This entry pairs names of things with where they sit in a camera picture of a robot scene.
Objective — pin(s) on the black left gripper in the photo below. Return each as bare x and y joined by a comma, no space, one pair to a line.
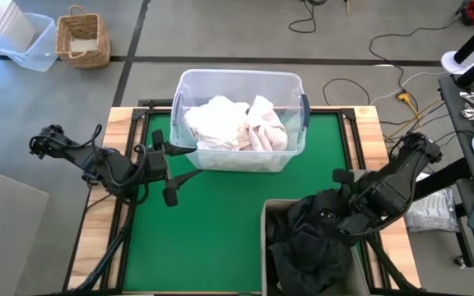
156,164

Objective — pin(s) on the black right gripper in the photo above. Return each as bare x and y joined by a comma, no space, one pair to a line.
337,214

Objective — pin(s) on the black garment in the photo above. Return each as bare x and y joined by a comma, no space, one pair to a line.
303,222

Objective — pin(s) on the thin white garment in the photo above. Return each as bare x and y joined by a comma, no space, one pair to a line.
216,119

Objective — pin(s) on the cream lace garment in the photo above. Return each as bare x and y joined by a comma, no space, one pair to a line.
243,140

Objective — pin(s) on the pale pink cream garment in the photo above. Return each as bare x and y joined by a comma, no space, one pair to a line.
266,127

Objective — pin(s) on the dark green garment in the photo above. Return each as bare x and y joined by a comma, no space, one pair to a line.
303,271

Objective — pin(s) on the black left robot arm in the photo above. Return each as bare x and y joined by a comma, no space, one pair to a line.
97,162

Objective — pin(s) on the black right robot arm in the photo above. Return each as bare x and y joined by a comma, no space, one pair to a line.
401,172

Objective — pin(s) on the green table mat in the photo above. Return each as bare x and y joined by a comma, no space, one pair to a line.
212,230

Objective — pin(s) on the beige fabric bin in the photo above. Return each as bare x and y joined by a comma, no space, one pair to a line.
266,230

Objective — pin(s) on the clear plastic bag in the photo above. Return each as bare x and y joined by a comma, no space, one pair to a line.
432,209

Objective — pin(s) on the yellow power plug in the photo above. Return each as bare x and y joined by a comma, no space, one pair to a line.
405,98

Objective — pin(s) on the clear plastic storage bin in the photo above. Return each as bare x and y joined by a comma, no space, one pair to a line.
237,82

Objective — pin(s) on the white paper sheet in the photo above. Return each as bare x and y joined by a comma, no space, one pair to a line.
83,45

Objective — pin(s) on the white base pole stand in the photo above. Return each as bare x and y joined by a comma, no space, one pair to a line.
455,61

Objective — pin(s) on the wicker basket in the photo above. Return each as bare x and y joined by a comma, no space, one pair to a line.
82,29

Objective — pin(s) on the wooden stick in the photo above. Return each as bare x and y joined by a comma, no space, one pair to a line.
348,6

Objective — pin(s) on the small clear empty bin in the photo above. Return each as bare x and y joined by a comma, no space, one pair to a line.
35,51

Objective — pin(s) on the black table frame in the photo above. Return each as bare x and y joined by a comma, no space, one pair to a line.
129,135

